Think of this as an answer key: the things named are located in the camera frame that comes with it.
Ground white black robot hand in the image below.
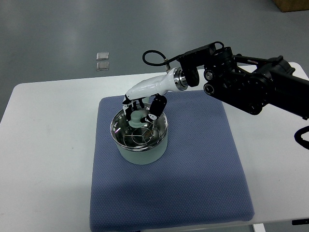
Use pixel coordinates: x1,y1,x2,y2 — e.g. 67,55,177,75
123,68,187,122

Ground glass lid with green knob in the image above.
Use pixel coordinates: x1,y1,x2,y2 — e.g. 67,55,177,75
110,104,168,152

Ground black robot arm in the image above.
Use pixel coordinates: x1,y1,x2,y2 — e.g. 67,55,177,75
176,42,309,120

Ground brown cardboard box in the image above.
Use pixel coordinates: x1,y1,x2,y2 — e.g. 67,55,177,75
273,0,309,13

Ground upper metal floor plate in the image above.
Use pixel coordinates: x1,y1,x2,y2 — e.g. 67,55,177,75
96,52,109,60

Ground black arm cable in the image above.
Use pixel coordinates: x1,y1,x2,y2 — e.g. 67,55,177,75
142,50,184,71

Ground mint green pot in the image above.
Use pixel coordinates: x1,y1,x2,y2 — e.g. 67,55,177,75
115,103,168,165

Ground white table leg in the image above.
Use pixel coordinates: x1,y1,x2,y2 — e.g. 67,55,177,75
252,223,266,232

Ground blue quilted mat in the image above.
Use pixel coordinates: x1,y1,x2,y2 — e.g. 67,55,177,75
90,90,254,232

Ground black bracket under table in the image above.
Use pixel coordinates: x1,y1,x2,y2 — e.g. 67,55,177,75
292,218,309,226

